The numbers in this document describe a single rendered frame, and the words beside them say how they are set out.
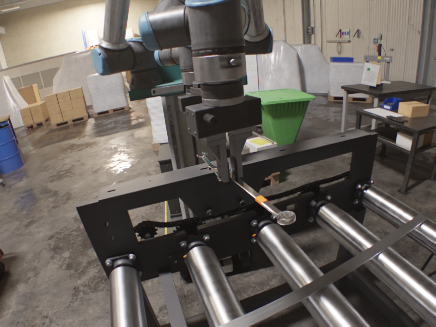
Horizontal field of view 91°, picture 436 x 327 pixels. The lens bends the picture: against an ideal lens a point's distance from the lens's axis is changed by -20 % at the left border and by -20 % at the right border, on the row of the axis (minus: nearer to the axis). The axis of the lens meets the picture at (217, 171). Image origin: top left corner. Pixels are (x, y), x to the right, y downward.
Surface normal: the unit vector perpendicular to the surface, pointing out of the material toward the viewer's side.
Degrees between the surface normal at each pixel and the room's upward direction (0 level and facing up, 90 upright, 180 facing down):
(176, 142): 90
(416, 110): 90
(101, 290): 0
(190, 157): 90
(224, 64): 90
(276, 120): 101
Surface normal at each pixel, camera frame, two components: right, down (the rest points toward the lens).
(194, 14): -0.65, 0.40
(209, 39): -0.26, 0.45
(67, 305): -0.10, -0.89
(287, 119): 0.20, 0.58
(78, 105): 0.41, 0.37
